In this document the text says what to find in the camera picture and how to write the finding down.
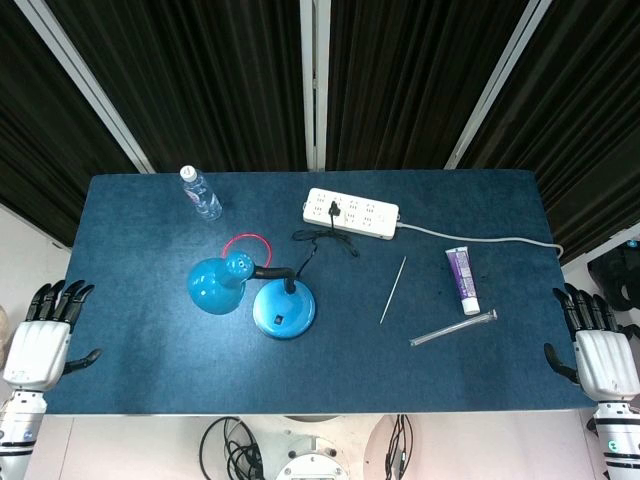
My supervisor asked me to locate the white partition frame post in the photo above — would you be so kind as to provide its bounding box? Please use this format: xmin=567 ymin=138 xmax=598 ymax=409
xmin=14 ymin=0 xmax=156 ymax=175
xmin=298 ymin=0 xmax=332 ymax=172
xmin=443 ymin=0 xmax=553 ymax=170

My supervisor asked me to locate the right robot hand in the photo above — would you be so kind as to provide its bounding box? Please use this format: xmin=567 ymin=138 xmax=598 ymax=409
xmin=543 ymin=282 xmax=640 ymax=402

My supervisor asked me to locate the clear glass test tube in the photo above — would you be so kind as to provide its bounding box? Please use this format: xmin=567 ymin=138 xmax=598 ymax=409
xmin=409 ymin=308 xmax=499 ymax=347

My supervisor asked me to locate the thin white stick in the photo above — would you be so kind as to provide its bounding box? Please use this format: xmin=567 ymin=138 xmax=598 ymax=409
xmin=379 ymin=255 xmax=408 ymax=325

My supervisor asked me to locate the black object on floor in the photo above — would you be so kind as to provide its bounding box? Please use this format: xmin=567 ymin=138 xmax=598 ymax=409
xmin=586 ymin=239 xmax=640 ymax=311

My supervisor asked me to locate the blue desk lamp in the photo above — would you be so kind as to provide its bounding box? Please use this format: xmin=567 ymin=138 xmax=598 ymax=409
xmin=187 ymin=252 xmax=317 ymax=342

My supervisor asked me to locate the black power cable with plug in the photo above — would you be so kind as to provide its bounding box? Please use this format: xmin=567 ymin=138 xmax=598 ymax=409
xmin=291 ymin=200 xmax=360 ymax=277

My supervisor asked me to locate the grey power strip cable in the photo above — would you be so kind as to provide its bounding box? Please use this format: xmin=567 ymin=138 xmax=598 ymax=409
xmin=397 ymin=222 xmax=566 ymax=260

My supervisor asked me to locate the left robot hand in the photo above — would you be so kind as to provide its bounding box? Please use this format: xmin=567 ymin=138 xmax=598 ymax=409
xmin=2 ymin=279 xmax=103 ymax=393

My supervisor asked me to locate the white power strip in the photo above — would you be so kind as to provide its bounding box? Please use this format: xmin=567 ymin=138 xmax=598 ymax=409
xmin=302 ymin=187 xmax=401 ymax=241

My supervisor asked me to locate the black cable pair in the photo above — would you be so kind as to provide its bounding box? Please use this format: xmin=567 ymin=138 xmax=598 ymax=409
xmin=384 ymin=413 xmax=414 ymax=480

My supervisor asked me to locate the red ring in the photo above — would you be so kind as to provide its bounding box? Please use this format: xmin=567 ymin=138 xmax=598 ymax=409
xmin=222 ymin=233 xmax=274 ymax=267

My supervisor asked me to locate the clear plastic water bottle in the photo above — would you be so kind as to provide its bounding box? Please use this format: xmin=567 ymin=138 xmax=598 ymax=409
xmin=179 ymin=165 xmax=224 ymax=222

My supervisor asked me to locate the blue table cloth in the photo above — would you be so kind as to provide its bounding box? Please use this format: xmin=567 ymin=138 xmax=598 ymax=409
xmin=43 ymin=170 xmax=599 ymax=416

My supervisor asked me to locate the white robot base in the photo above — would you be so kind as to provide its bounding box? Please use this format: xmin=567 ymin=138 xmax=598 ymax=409
xmin=249 ymin=414 xmax=396 ymax=480

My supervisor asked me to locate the black cable bundle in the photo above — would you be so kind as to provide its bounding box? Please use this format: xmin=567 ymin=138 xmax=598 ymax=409
xmin=199 ymin=415 xmax=266 ymax=480

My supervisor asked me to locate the purple white toothpaste tube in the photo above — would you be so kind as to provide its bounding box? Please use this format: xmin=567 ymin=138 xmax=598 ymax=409
xmin=444 ymin=247 xmax=482 ymax=316

